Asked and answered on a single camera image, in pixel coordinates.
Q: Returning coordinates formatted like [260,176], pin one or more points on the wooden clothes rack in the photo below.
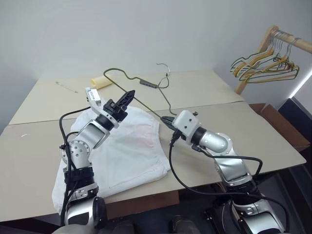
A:
[264,40]

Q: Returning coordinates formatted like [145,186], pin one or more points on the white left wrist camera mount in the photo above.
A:
[93,97]

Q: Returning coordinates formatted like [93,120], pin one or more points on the brown cardboard box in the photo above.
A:
[280,122]

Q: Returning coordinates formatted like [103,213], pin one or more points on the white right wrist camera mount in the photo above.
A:
[186,122]

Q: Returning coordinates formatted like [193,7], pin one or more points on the thin pen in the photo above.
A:
[67,86]

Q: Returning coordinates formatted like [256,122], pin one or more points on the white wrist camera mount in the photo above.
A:
[186,122]
[93,97]

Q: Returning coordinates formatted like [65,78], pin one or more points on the white shorts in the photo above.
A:
[131,156]

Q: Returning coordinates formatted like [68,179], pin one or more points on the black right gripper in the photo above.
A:
[176,135]

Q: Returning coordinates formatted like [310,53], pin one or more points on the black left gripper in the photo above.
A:
[114,109]

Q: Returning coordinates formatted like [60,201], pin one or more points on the small grey bar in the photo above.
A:
[147,83]

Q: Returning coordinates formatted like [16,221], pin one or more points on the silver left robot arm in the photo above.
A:
[93,135]

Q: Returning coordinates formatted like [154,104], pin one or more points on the black furniture panel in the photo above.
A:
[296,111]

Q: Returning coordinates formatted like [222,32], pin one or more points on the dark rounded shape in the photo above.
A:
[181,224]

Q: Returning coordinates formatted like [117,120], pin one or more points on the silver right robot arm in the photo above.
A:
[219,146]

